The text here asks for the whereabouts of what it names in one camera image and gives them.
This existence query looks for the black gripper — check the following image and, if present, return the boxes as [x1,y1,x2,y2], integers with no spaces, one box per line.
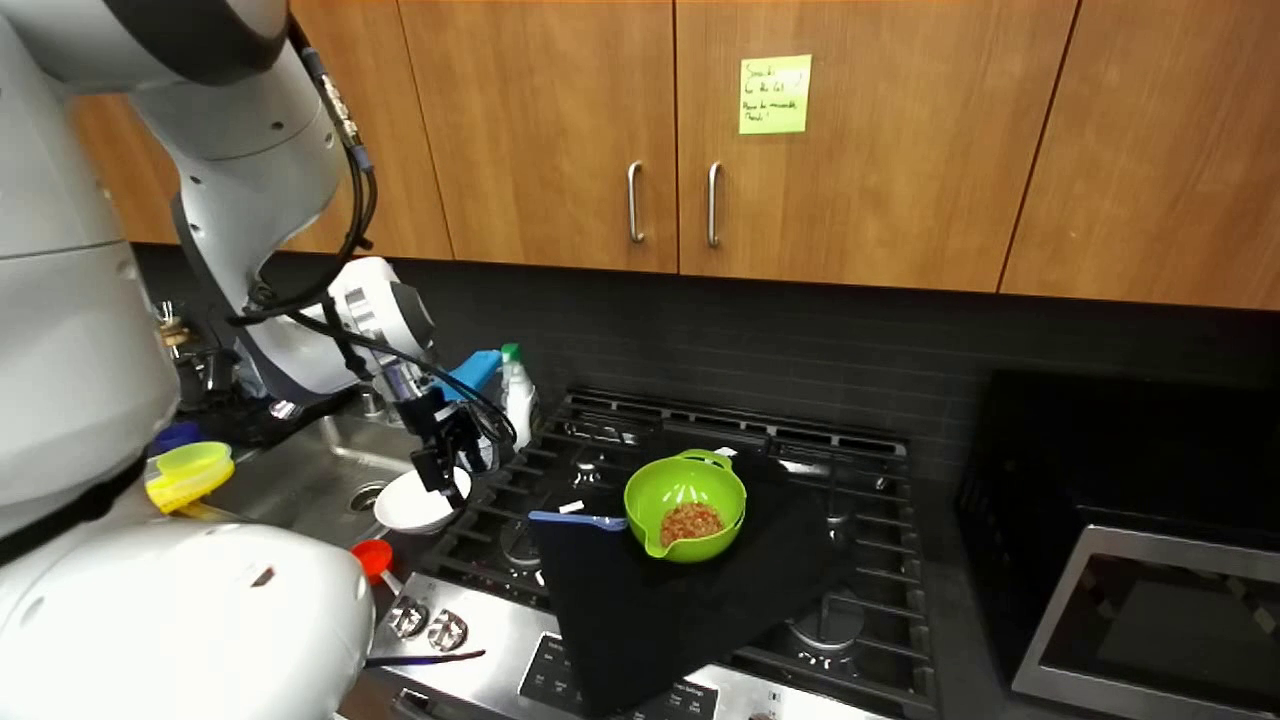
[394,374,486,508]

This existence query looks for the light green bowl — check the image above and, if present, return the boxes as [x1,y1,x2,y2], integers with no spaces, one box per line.
[619,446,752,567]

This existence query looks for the white round plate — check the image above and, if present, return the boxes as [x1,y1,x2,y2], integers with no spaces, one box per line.
[366,459,475,540]

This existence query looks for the stainless steel sink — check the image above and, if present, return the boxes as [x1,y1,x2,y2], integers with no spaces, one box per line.
[196,405,445,550]

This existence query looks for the brown food bits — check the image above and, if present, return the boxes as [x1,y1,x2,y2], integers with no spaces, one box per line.
[657,499,723,547]

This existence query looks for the yellow green sponge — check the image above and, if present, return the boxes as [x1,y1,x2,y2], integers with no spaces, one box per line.
[138,439,238,521]

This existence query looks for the black ribbed cloth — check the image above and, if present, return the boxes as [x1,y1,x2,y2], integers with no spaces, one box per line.
[522,445,858,720]

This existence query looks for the wooden cabinet door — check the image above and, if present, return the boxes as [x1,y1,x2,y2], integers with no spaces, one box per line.
[394,0,682,279]
[670,0,1078,299]
[995,0,1280,315]
[64,0,456,263]

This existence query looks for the black gas stove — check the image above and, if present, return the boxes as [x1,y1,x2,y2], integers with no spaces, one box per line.
[354,382,943,720]

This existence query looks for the yellow sticky note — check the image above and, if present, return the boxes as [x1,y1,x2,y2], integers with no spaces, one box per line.
[733,53,815,138]

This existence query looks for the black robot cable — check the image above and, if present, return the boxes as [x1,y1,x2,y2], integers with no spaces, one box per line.
[222,11,521,450]

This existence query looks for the silver cabinet door handle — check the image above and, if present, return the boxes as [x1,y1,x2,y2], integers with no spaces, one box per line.
[700,154,726,253]
[619,154,652,249]

